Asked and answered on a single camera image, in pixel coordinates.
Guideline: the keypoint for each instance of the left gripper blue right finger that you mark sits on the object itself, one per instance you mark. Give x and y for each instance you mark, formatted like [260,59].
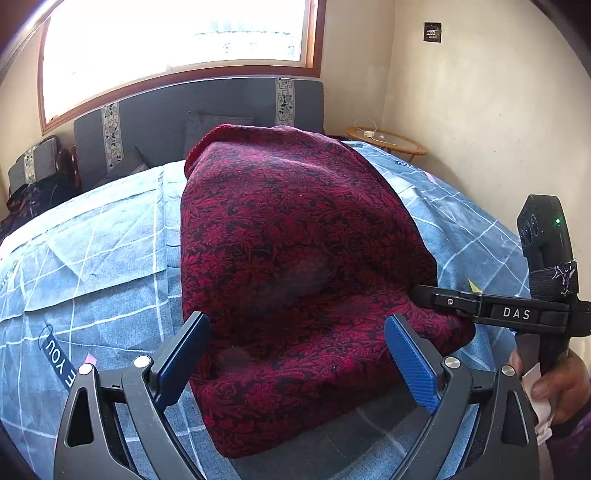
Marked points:
[418,361]

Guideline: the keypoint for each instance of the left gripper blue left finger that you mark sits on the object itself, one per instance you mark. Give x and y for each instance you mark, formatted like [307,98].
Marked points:
[176,359]

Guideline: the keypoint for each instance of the dark red patterned sweater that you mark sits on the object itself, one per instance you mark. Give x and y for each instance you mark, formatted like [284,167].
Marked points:
[298,250]

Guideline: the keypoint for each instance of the dark clothes pile on chair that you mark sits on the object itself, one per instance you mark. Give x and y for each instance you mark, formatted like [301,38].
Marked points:
[31,200]

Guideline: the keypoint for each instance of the person's right hand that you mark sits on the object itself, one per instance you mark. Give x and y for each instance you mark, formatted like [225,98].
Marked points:
[568,383]

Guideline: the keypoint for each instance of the black label tag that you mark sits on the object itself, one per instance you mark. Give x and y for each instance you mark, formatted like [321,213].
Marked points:
[57,358]

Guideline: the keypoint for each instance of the purple patterned sleeve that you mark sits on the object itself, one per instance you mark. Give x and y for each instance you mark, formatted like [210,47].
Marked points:
[569,447]

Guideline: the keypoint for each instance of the blue checked bed cover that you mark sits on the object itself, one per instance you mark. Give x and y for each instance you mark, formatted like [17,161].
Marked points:
[103,270]

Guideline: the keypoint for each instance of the round wooden side table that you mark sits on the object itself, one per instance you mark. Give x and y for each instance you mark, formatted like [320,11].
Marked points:
[386,140]

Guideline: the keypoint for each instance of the dark grey bed headboard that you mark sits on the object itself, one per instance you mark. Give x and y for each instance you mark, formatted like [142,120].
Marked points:
[163,124]

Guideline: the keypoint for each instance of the grey cushioned wooden chair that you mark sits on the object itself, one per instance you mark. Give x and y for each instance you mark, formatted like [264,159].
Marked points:
[41,161]

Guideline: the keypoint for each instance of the dark grey pillow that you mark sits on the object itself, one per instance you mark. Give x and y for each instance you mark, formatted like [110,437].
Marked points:
[198,125]

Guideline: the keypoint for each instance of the wooden framed window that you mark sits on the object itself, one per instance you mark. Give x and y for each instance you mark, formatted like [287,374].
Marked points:
[96,52]

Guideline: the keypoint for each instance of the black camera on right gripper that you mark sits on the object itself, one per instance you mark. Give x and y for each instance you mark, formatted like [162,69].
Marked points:
[546,245]

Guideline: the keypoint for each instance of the dark wall switch plate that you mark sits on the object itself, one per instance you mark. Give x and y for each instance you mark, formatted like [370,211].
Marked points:
[433,32]

